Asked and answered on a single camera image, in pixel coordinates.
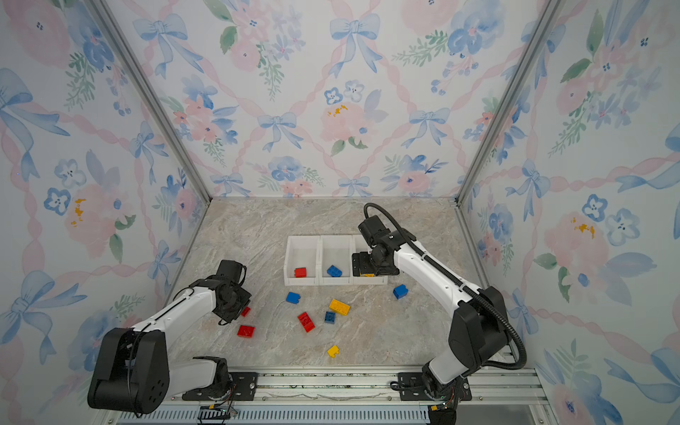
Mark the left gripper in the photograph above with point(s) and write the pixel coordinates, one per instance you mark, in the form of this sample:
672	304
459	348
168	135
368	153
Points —
246	295

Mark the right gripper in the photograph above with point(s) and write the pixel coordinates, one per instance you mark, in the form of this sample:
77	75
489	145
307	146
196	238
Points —
364	266

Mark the blue square lego brick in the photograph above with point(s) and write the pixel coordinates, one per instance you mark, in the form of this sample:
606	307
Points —
334	272

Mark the blue tall lego brick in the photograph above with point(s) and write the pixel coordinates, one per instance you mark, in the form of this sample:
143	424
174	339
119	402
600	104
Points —
400	292

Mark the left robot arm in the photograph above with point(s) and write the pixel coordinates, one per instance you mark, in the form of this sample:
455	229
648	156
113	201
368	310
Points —
133	372

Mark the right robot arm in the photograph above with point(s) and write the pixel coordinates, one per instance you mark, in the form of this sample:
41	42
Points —
479	323

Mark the red lego brick near base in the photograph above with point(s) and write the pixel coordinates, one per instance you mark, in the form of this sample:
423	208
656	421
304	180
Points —
246	331

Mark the blue lego brick left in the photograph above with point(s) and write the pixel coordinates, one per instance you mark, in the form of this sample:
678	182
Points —
293	298

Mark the red curved lego brick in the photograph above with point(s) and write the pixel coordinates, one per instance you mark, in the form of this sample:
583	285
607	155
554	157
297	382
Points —
306	322

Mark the small yellow lego brick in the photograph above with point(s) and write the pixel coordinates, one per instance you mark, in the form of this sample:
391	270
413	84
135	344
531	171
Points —
333	351

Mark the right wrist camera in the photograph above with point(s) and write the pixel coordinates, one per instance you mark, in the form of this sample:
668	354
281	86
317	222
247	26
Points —
373	230

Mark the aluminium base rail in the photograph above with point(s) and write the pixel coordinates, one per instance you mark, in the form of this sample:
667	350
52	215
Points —
356	395

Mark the left aluminium corner post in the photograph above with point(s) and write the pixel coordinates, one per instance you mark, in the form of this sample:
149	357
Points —
104	18

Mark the aluminium corner post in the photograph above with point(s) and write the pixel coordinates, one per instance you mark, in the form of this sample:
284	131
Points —
104	18
543	27

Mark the right aluminium corner post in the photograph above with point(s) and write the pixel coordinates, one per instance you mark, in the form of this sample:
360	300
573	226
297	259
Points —
543	27

